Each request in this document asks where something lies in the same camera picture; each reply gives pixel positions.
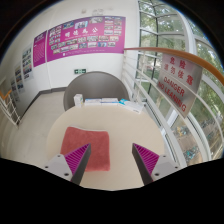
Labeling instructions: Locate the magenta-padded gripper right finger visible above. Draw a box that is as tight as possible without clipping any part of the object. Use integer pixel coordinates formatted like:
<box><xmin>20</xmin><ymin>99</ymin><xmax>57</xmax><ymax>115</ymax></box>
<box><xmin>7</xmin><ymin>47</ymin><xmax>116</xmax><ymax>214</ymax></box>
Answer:
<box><xmin>131</xmin><ymin>142</ymin><xmax>183</xmax><ymax>186</ymax></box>

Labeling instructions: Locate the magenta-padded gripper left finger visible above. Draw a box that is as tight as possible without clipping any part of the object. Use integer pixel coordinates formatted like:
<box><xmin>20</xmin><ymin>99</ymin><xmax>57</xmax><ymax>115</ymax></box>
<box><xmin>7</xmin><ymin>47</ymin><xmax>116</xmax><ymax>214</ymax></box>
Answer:
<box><xmin>42</xmin><ymin>142</ymin><xmax>92</xmax><ymax>186</ymax></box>

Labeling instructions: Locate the pink towel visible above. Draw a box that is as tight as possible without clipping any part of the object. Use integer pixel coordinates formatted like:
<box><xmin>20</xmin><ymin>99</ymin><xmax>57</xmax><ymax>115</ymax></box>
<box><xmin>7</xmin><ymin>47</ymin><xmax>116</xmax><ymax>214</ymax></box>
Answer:
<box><xmin>59</xmin><ymin>125</ymin><xmax>111</xmax><ymax>173</ymax></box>

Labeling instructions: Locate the flat white and blue box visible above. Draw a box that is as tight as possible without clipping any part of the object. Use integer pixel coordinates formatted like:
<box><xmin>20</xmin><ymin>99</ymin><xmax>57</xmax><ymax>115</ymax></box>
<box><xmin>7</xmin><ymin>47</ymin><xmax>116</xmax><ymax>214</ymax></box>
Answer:
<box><xmin>118</xmin><ymin>98</ymin><xmax>145</xmax><ymax>115</ymax></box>

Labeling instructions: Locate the small upright white box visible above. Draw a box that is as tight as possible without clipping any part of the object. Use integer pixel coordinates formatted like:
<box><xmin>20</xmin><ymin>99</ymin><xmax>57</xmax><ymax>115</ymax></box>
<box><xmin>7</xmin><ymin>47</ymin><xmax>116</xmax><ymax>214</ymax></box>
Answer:
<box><xmin>73</xmin><ymin>93</ymin><xmax>84</xmax><ymax>108</ymax></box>

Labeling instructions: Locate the grey round-backed chair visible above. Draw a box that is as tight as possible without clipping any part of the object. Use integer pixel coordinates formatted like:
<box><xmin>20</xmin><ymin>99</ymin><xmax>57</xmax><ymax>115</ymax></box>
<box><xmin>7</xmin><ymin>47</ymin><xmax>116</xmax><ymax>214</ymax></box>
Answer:
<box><xmin>63</xmin><ymin>70</ymin><xmax>130</xmax><ymax>112</ymax></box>

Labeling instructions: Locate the white railing with orange top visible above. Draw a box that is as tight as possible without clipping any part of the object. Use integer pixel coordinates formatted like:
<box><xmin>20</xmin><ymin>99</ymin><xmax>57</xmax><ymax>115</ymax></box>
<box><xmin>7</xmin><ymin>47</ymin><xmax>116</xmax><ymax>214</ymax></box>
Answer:
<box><xmin>0</xmin><ymin>89</ymin><xmax>21</xmax><ymax>128</ymax></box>

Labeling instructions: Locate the red-lettered warning sign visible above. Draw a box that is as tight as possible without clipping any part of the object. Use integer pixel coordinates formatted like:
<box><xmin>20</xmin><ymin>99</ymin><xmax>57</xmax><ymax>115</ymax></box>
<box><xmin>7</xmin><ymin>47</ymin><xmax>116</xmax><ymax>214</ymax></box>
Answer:
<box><xmin>156</xmin><ymin>53</ymin><xmax>204</xmax><ymax>120</ymax></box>

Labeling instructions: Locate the green exit sign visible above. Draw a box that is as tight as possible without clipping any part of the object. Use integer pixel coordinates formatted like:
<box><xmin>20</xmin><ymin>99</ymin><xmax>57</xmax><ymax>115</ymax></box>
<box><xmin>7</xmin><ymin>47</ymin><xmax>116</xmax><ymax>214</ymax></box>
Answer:
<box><xmin>73</xmin><ymin>68</ymin><xmax>88</xmax><ymax>75</ymax></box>

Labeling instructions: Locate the row of white photo boards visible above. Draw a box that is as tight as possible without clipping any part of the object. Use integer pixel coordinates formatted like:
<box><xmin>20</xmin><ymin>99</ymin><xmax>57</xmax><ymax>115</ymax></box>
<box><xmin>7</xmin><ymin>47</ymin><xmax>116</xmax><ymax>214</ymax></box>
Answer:
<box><xmin>9</xmin><ymin>44</ymin><xmax>34</xmax><ymax>96</ymax></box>

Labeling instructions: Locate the long orange handrail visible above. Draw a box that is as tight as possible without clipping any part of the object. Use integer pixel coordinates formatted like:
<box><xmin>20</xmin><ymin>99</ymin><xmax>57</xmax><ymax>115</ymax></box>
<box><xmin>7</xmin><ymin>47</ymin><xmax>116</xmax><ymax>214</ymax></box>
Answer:
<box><xmin>123</xmin><ymin>46</ymin><xmax>224</xmax><ymax>86</ymax></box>

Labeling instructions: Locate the narrow magenta wall poster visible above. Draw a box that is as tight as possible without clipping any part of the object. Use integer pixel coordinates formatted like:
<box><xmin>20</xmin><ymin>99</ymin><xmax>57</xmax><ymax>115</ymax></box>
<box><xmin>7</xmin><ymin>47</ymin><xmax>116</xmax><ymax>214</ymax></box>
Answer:
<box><xmin>32</xmin><ymin>30</ymin><xmax>48</xmax><ymax>68</ymax></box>

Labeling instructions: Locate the large magenta wall poster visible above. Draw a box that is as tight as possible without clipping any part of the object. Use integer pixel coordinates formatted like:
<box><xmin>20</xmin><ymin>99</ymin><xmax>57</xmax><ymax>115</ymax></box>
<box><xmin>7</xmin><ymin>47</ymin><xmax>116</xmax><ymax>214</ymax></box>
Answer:
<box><xmin>45</xmin><ymin>15</ymin><xmax>127</xmax><ymax>63</ymax></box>

